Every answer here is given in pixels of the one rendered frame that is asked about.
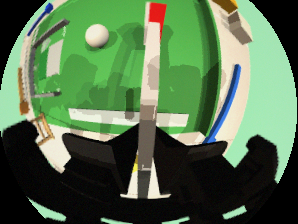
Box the green putting mat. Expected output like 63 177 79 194
29 0 210 135

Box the white golf ball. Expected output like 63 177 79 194
85 23 109 48

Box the blue golf putter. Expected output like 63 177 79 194
28 3 55 36

